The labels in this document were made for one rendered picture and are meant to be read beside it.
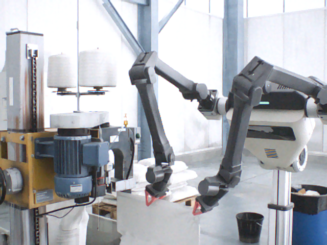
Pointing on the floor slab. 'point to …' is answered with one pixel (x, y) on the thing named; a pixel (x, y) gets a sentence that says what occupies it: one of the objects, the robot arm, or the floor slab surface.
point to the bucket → (249, 226)
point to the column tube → (24, 126)
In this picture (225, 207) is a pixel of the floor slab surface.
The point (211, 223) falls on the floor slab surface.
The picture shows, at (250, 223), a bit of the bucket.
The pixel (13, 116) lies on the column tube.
